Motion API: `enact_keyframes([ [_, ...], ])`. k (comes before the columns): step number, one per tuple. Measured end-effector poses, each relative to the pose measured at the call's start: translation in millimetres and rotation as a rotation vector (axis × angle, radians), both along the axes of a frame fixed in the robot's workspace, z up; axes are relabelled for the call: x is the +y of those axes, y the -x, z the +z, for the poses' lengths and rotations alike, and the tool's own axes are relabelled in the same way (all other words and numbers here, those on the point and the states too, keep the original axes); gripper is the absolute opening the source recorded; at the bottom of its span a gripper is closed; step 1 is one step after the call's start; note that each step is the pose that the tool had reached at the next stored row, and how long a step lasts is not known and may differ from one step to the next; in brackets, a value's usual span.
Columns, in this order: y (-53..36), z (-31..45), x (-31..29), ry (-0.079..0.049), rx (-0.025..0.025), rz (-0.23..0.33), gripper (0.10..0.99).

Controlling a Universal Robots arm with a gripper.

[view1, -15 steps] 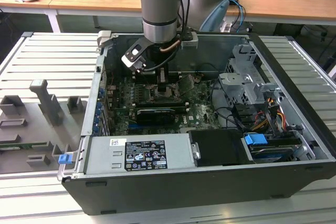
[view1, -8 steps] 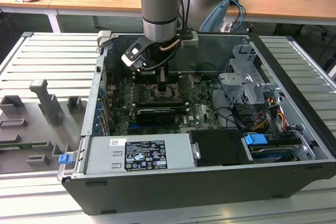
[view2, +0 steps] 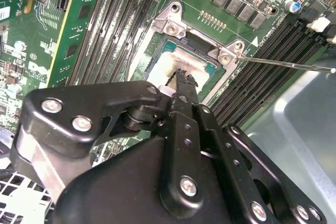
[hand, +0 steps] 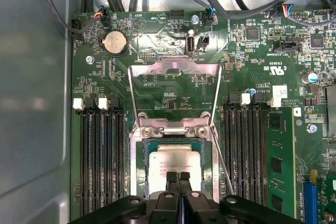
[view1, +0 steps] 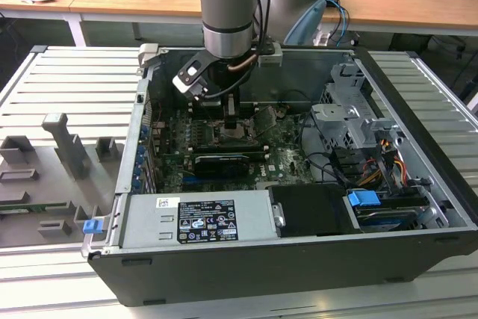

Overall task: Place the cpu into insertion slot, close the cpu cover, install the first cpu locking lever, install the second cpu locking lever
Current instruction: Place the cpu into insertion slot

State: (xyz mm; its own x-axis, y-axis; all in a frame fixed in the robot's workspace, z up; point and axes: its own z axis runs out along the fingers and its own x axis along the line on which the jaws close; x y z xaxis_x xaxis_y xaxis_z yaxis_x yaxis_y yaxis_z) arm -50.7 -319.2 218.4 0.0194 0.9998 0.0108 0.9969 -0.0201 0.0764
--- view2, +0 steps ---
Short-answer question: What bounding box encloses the silver green CPU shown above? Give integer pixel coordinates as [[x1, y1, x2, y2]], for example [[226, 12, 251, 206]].
[[145, 37, 224, 99]]

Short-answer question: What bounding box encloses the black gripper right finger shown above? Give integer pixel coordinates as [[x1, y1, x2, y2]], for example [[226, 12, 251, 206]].
[[187, 74, 328, 224]]

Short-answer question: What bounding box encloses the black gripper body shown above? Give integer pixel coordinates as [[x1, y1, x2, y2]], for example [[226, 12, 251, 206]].
[[48, 136, 251, 224]]

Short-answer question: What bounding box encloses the metal locking lever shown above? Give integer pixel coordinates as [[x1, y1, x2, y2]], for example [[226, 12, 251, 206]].
[[236, 54, 336, 74]]

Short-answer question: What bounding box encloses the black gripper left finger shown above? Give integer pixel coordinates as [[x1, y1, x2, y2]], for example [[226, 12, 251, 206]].
[[9, 69, 207, 214]]

